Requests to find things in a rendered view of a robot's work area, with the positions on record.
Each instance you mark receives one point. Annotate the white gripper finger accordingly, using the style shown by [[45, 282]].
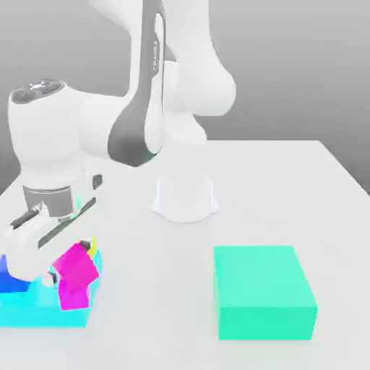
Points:
[[49, 279], [85, 245]]

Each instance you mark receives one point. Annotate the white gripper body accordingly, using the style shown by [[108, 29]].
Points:
[[34, 260]]

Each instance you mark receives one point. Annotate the small magenta cube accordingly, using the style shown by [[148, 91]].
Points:
[[76, 268]]

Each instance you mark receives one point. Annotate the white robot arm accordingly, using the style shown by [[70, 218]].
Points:
[[49, 136]]

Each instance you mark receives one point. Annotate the small yellow cube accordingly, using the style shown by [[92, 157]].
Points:
[[92, 250]]

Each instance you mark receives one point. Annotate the small blue cube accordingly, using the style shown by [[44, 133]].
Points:
[[13, 281]]

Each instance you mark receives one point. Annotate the large cyan box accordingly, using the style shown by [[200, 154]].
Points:
[[37, 313]]

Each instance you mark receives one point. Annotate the large turquoise green box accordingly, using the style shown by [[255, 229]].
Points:
[[260, 283]]

